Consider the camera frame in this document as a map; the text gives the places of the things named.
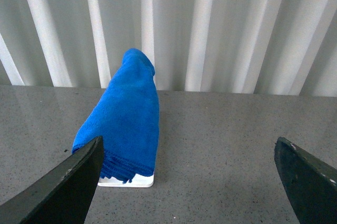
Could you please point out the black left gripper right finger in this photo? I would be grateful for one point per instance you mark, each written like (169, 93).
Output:
(309, 183)

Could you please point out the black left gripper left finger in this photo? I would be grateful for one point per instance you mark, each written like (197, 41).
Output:
(64, 194)

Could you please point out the blue microfiber cloth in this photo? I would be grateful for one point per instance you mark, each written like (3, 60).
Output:
(127, 117)

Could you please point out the white towel rack stand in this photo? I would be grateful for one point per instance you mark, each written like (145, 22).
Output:
(138, 181)

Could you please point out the white curtain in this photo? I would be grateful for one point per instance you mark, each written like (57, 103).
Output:
(280, 47)

